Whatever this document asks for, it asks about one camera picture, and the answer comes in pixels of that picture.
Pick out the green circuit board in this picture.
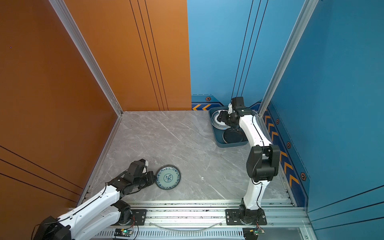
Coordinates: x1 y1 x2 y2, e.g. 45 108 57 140
114 228 134 238
243 228 265 240

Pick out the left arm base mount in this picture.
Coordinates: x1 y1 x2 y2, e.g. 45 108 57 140
112 209 147 227

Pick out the green red rimmed plate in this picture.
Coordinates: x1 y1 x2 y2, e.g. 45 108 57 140
210 110 232 130

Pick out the teal floral pattern plate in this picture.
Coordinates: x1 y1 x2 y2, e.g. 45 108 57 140
156 165 181 190

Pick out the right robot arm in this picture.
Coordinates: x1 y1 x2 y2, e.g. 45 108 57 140
218 97 280 214

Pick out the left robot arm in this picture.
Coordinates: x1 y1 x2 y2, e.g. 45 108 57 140
31 159 157 240

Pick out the black plate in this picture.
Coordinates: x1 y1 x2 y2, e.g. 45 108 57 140
223 128 246 144

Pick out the teal plastic bin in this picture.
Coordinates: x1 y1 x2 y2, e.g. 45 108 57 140
209 107 248 148

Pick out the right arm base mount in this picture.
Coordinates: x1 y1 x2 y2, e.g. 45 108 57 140
225 209 268 226

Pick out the left green circuit board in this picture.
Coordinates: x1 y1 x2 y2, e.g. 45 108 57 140
114 228 134 238

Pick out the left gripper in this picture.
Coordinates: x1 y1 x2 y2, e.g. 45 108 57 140
134 170 159 190

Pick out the right green circuit board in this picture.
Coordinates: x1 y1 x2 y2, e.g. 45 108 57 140
243 228 265 240

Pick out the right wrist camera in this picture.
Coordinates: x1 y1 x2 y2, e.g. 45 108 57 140
228 103 233 114

